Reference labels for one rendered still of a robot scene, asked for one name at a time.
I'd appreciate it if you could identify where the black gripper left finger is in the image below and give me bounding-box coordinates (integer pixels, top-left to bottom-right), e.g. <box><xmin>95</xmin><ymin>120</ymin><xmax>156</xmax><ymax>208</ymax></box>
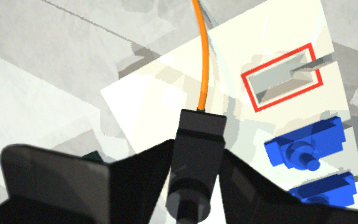
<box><xmin>0</xmin><ymin>139</ymin><xmax>175</xmax><ymax>224</ymax></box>

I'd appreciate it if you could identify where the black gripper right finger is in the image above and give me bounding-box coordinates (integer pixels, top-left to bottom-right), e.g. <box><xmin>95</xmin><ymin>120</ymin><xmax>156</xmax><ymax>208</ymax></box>
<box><xmin>218</xmin><ymin>149</ymin><xmax>358</xmax><ymax>224</ymax></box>

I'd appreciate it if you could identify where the black micro servo with orange cable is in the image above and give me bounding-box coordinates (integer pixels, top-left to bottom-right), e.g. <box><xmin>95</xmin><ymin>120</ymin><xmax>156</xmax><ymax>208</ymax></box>
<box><xmin>165</xmin><ymin>0</ymin><xmax>227</xmax><ymax>224</ymax></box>

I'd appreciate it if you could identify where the white flat deck plate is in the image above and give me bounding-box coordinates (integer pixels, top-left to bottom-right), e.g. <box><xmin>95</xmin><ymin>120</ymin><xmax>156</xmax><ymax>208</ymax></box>
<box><xmin>100</xmin><ymin>0</ymin><xmax>358</xmax><ymax>209</ymax></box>

